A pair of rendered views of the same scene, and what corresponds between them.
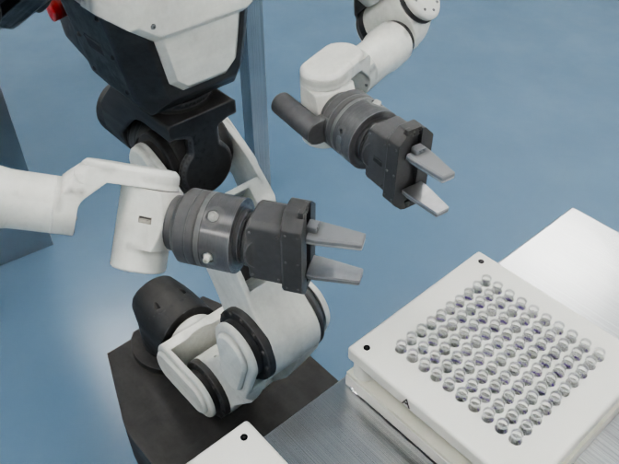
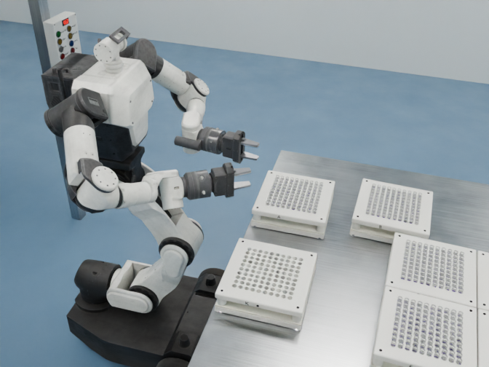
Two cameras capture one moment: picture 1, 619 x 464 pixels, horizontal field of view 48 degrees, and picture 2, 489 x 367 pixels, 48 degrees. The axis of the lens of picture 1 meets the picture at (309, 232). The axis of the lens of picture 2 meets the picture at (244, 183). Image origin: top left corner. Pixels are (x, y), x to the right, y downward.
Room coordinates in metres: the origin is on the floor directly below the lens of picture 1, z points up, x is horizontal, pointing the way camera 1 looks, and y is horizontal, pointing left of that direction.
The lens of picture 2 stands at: (-0.67, 0.78, 2.04)
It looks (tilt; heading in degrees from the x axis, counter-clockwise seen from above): 35 degrees down; 326
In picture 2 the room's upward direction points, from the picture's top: 2 degrees clockwise
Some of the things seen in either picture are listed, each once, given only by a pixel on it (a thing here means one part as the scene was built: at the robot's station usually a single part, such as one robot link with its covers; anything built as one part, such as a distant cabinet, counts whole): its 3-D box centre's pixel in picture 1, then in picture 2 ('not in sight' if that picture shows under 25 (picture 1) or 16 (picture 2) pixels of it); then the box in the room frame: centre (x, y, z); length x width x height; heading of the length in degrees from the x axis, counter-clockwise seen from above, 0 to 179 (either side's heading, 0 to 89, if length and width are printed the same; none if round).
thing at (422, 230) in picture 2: not in sight; (394, 206); (0.28, -0.47, 0.91); 0.25 x 0.24 x 0.02; 129
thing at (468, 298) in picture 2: not in sight; (431, 269); (0.01, -0.35, 0.91); 0.25 x 0.24 x 0.02; 128
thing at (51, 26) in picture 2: not in sight; (64, 44); (1.92, 0.10, 1.03); 0.17 x 0.06 x 0.26; 125
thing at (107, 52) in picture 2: not in sight; (110, 50); (0.97, 0.21, 1.35); 0.10 x 0.07 x 0.09; 132
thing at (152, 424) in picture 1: (228, 392); (146, 302); (0.96, 0.19, 0.19); 0.64 x 0.52 x 0.33; 42
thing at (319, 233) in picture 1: (335, 233); (241, 170); (0.55, -0.03, 1.05); 0.06 x 0.03 x 0.02; 74
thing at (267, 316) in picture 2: not in sight; (267, 286); (0.24, 0.08, 0.86); 0.24 x 0.24 x 0.02; 41
